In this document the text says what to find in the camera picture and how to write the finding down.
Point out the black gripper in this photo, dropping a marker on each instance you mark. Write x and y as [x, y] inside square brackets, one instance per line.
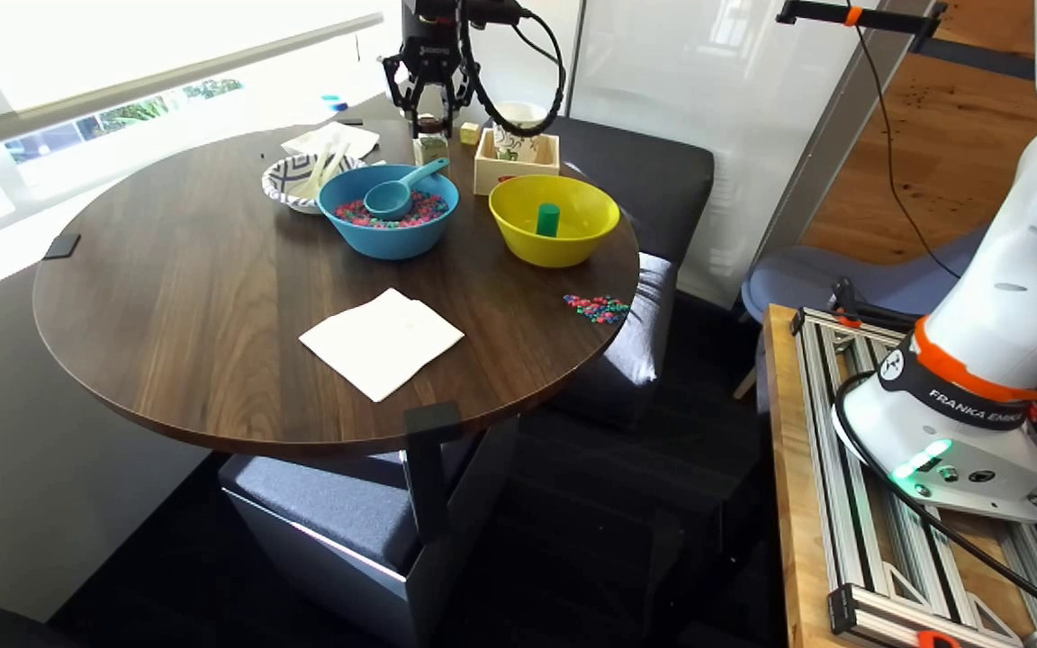
[434, 59]

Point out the spice bottle with brown lid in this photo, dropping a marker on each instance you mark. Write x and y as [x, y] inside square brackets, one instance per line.
[434, 146]

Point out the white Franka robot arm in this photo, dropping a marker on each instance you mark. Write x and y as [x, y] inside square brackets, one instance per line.
[1000, 310]

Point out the small blue cup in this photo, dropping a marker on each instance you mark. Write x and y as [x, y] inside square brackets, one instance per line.
[338, 106]

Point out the plain wooden cube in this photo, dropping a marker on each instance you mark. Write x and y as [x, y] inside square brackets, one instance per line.
[470, 135]

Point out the blue plastic scoop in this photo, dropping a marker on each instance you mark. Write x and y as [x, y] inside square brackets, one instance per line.
[391, 201]

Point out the crumpled white napkin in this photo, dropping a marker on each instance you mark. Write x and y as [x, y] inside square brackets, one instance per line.
[334, 143]

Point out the colourful candy pile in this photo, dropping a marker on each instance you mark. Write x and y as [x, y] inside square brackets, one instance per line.
[425, 218]

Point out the blue bowl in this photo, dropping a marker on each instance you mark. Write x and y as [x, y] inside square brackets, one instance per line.
[388, 242]

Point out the yellow bowl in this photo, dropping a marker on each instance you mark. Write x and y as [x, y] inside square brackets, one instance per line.
[519, 237]

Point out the patterned black white plate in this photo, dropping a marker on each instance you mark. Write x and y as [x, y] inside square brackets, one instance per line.
[291, 184]

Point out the green block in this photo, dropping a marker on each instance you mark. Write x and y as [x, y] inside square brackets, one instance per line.
[548, 221]

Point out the flat white napkin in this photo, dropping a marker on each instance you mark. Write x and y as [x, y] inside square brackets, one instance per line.
[380, 344]

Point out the scattered colourful candy pieces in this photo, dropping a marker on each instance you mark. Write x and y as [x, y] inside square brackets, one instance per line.
[596, 309]

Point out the white roller blind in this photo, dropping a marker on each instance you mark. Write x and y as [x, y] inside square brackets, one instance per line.
[125, 47]

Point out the round dark wooden table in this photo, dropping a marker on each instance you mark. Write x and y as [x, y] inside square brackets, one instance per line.
[182, 326]

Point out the blue grey chair seat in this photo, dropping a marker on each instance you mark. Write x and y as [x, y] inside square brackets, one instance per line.
[807, 281]

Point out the grey ottoman with drawers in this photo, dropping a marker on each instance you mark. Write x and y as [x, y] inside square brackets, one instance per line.
[326, 516]

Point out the wooden robot bench top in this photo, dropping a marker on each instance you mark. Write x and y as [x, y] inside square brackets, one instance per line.
[789, 504]

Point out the black table edge bracket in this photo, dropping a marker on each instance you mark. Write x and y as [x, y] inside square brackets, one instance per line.
[64, 248]

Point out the black orange camera stand arm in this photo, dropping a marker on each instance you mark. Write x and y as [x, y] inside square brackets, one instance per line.
[901, 27]

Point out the aluminium profile frame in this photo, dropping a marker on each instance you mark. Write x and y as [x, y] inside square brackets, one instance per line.
[865, 551]

